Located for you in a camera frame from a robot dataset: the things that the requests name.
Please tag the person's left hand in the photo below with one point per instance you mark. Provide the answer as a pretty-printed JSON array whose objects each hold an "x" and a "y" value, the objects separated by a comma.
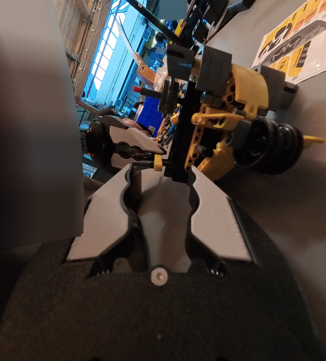
[{"x": 134, "y": 125}]

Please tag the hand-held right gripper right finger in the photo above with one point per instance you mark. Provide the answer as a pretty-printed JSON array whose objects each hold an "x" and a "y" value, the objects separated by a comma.
[{"x": 219, "y": 225}]

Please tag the yellow and black toy model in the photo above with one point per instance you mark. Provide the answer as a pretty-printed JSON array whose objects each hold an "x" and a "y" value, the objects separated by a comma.
[{"x": 247, "y": 84}]

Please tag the printed instruction sheet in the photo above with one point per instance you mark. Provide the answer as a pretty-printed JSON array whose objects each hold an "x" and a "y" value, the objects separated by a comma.
[{"x": 292, "y": 42}]

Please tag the grey and black toy pin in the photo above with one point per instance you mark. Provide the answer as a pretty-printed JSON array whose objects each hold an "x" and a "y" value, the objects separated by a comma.
[{"x": 143, "y": 163}]

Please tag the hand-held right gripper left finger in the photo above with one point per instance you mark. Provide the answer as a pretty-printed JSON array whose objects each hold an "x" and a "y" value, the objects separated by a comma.
[{"x": 106, "y": 222}]

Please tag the blue plastic bin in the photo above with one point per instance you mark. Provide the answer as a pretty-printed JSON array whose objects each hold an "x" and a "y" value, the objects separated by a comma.
[{"x": 151, "y": 112}]

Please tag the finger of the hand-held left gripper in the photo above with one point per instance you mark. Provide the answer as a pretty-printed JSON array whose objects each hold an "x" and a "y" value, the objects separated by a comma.
[
  {"x": 122, "y": 162},
  {"x": 134, "y": 139}
]

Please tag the black metal bar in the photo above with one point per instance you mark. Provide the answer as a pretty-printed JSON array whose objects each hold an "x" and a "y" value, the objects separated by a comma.
[{"x": 151, "y": 19}]

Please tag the yellow perforated toy beam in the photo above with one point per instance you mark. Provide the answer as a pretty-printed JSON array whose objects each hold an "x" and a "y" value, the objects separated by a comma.
[{"x": 158, "y": 163}]

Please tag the orange cardboard box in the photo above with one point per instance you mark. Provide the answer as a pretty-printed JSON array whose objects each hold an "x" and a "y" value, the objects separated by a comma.
[{"x": 146, "y": 72}]

